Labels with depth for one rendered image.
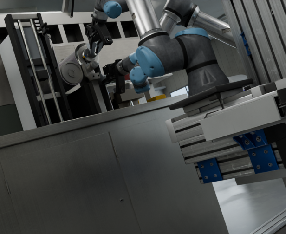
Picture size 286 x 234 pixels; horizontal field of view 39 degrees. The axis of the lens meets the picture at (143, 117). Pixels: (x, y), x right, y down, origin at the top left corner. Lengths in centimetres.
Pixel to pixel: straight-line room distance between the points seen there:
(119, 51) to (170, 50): 137
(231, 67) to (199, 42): 1051
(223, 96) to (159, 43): 28
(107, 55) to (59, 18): 38
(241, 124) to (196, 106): 28
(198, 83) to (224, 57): 1066
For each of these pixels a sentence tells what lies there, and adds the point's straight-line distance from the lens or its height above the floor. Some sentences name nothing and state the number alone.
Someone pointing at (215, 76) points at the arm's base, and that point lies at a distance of 141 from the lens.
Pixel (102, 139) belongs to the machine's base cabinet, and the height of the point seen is 79.
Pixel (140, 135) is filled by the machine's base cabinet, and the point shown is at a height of 76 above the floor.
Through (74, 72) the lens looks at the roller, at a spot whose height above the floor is 117.
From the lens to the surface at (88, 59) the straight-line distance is 214.
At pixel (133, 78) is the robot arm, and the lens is 176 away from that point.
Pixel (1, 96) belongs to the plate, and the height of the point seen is 119.
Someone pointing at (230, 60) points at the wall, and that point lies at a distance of 1194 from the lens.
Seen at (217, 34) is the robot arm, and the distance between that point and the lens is 198.
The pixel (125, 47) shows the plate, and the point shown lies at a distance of 278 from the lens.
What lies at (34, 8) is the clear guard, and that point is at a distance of 256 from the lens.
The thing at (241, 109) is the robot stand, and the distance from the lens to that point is 117.
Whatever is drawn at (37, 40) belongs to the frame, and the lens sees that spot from 192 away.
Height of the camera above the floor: 70
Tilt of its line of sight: 4 degrees up
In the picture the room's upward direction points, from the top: 18 degrees counter-clockwise
